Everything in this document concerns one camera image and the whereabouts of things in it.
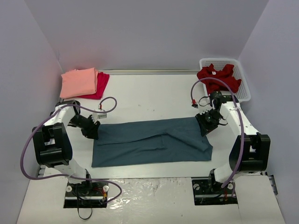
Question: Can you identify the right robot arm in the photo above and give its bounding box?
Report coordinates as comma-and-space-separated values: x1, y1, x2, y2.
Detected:
195, 91, 271, 193

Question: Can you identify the black thin floor cable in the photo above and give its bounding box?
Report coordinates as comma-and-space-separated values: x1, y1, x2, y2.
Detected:
77, 206, 93, 220

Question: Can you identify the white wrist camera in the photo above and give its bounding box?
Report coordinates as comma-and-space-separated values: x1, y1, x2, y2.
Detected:
192, 98, 212, 114
91, 109, 107, 123

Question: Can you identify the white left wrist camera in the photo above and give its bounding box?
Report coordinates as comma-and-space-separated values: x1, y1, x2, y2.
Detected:
91, 109, 107, 123

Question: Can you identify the folded magenta t shirt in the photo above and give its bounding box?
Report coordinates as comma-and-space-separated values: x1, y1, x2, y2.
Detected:
78, 72, 110, 100

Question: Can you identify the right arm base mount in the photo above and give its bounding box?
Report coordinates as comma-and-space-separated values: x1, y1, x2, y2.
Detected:
191, 177, 238, 206

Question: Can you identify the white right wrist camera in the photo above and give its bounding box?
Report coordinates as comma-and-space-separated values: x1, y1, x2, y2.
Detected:
192, 98, 212, 114

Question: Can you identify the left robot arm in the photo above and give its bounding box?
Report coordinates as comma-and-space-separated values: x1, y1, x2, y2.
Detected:
33, 100, 100, 195

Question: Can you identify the crumpled dark red t shirt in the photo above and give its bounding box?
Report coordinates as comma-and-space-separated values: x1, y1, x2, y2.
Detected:
197, 64, 242, 94

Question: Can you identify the teal blue t shirt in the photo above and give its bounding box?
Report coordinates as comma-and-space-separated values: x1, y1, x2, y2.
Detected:
92, 117, 213, 168

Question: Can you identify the white perforated plastic basket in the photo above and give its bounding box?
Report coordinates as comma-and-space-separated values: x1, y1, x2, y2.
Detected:
199, 58, 251, 103

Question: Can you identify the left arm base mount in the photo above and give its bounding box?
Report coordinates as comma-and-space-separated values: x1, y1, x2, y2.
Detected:
63, 182, 109, 209

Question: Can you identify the folded salmon pink t shirt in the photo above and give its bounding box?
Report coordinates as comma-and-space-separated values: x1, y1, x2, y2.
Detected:
60, 68, 98, 99

